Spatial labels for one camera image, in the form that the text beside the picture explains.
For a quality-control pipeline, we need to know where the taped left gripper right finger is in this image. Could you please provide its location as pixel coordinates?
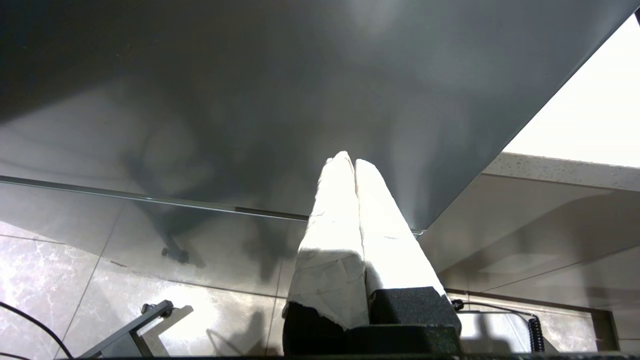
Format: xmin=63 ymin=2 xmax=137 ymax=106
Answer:
xmin=354 ymin=159 xmax=462 ymax=328

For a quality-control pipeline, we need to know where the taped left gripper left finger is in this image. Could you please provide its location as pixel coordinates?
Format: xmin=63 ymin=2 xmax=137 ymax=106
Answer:
xmin=282 ymin=151 xmax=371 ymax=357

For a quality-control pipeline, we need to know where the grey metal robot base leg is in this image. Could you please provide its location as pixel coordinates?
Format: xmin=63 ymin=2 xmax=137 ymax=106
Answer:
xmin=80 ymin=300 xmax=175 ymax=359

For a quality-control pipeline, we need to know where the tall grey cabinet panel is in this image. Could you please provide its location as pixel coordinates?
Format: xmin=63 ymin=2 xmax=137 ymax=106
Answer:
xmin=0 ymin=0 xmax=640 ymax=233

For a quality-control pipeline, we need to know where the coiled black cable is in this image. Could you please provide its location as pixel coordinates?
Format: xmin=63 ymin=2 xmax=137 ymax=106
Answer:
xmin=450 ymin=299 xmax=545 ymax=353

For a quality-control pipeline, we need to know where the black floor cable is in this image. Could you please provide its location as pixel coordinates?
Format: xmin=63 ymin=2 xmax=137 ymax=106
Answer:
xmin=0 ymin=301 xmax=75 ymax=360

